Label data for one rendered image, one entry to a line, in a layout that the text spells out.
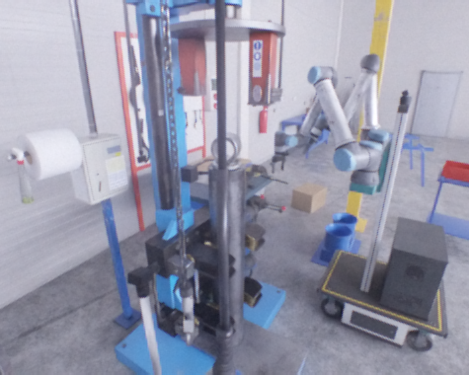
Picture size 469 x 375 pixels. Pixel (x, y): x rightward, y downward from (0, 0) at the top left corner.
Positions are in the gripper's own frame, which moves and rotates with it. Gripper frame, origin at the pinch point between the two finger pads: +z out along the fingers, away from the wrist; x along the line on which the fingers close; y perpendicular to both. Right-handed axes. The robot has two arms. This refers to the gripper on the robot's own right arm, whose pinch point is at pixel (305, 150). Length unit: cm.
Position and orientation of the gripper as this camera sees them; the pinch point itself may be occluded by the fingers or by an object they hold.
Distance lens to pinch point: 262.9
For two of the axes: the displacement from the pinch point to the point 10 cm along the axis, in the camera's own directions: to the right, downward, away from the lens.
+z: -4.1, 8.2, 3.9
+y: 8.3, 5.2, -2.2
